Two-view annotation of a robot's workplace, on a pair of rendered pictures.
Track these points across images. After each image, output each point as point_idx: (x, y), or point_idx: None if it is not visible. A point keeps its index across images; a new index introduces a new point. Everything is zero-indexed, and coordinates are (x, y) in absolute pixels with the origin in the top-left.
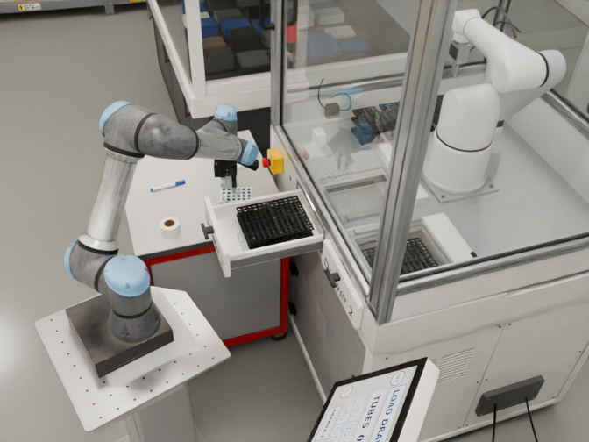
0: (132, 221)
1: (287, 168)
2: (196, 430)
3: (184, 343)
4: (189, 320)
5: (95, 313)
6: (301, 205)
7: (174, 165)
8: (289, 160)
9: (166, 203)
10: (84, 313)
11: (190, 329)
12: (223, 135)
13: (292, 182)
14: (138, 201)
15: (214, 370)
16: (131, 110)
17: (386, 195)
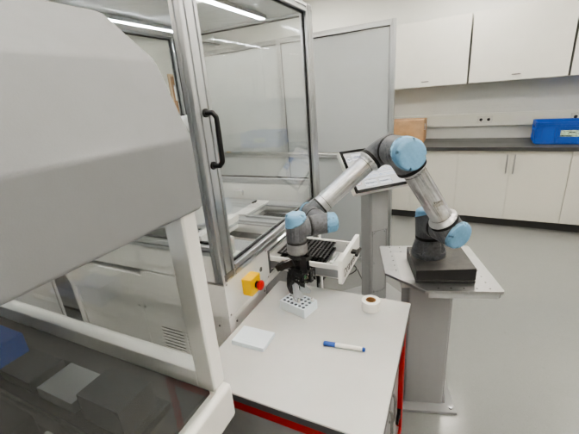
0: (400, 329)
1: (256, 268)
2: None
3: (401, 255)
4: (392, 261)
5: (453, 262)
6: (283, 247)
7: (316, 372)
8: (258, 254)
9: (357, 331)
10: (462, 263)
11: (394, 258)
12: (316, 208)
13: (263, 268)
14: (384, 347)
15: None
16: (401, 135)
17: (313, 132)
